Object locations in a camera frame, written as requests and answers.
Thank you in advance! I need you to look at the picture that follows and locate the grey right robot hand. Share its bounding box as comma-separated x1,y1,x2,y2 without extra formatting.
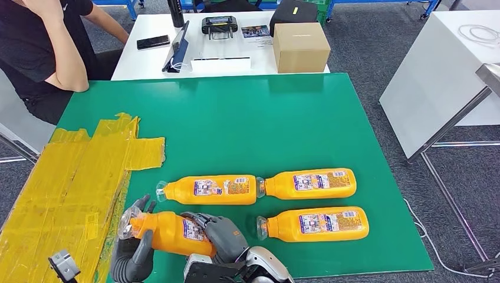
180,211,249,264

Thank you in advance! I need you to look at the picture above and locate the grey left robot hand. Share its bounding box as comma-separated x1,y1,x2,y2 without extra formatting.
110,194,157,283

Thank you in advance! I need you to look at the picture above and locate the orange detergent bottle clear cap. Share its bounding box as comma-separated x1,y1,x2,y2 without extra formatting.
117,207,218,258
256,167,357,200
156,175,259,206
256,206,370,243

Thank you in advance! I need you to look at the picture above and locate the black drink bottle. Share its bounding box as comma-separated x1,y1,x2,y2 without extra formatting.
167,0,186,28

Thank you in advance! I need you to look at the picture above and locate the yellow taped cardboard sheet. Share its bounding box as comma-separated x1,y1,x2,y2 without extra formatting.
0,112,166,283

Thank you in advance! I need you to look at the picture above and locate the flat white box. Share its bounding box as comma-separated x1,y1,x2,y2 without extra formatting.
190,57,252,74

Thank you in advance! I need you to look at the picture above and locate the white panel desk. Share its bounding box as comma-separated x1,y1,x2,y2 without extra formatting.
0,68,57,163

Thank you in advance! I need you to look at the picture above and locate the tablet in blue case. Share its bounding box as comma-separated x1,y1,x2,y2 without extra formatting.
162,20,190,74

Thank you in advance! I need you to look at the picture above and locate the brown cardboard box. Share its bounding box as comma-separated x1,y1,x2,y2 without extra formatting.
272,22,331,74

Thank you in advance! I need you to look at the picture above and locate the printed pamphlet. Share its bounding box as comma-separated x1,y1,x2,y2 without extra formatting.
240,25,271,39

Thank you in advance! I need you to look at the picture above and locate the black smartphone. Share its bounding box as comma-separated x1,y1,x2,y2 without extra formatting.
136,34,171,50

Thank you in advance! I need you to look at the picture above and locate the black remote controller with screen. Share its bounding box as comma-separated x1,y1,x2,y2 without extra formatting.
201,15,239,41

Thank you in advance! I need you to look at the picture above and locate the black bag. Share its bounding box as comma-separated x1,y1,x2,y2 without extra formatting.
269,0,318,37

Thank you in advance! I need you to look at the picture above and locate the person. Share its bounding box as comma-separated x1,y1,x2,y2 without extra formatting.
0,0,130,126

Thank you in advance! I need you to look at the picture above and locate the green plastic crate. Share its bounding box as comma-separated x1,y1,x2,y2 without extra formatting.
301,0,333,25

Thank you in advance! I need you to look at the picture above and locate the large white table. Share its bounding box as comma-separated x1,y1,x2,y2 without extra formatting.
379,10,500,160

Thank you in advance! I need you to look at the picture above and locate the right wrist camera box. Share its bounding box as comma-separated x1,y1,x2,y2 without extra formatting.
183,254,251,283

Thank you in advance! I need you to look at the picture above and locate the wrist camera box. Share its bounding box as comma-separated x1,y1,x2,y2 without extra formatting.
183,254,251,283
48,249,81,283

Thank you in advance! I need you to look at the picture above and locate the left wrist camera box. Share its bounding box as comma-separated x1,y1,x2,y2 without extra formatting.
48,249,81,283

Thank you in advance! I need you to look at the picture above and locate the thin white tablet cable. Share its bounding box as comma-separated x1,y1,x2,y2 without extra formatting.
169,60,192,73

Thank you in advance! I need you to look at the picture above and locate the white floor cable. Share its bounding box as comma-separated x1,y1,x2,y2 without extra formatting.
403,198,489,279

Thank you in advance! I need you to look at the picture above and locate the blue rack frame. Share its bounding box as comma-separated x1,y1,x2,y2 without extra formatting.
326,0,444,21
93,0,145,21

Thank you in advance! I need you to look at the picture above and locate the metal table frame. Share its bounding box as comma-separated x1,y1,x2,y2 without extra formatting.
406,62,500,274

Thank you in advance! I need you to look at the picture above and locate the coiled white cable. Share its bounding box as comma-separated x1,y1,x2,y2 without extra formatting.
457,24,500,48

